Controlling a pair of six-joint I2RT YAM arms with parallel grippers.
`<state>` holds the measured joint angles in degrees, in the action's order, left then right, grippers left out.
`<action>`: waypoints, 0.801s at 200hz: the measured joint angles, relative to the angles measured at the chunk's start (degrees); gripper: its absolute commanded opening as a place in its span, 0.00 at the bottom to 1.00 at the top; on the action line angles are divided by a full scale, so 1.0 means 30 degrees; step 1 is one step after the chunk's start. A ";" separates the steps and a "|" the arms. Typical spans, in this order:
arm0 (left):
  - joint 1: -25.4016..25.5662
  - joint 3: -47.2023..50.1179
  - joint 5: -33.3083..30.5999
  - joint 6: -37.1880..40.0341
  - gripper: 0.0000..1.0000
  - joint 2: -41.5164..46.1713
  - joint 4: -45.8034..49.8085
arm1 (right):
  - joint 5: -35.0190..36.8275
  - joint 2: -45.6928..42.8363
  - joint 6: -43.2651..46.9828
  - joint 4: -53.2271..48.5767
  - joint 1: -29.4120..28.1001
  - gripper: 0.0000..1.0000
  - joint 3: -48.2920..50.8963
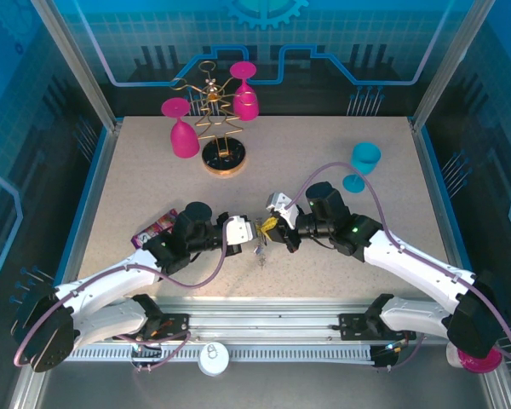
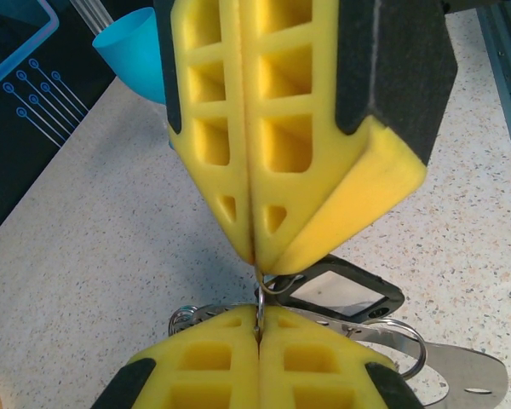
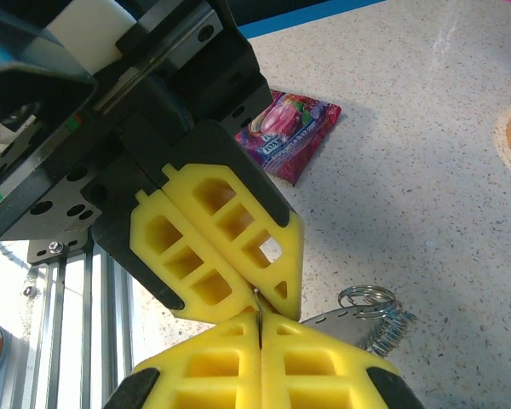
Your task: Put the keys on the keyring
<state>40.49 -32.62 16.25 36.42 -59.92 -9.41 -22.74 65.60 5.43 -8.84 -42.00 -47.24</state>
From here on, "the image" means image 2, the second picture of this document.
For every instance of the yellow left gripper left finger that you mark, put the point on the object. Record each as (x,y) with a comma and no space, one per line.
(204,366)

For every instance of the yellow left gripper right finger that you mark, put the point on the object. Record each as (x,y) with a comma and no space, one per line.
(323,370)

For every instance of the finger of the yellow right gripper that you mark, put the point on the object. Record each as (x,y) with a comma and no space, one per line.
(366,149)
(213,106)

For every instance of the black key tag clear window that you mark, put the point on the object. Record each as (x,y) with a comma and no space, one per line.
(336,294)

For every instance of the blue wine glass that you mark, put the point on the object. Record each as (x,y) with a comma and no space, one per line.
(132,55)

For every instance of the aluminium frame post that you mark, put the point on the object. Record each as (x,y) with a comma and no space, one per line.
(89,13)

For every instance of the aluminium side rail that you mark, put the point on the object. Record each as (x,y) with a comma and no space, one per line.
(506,64)

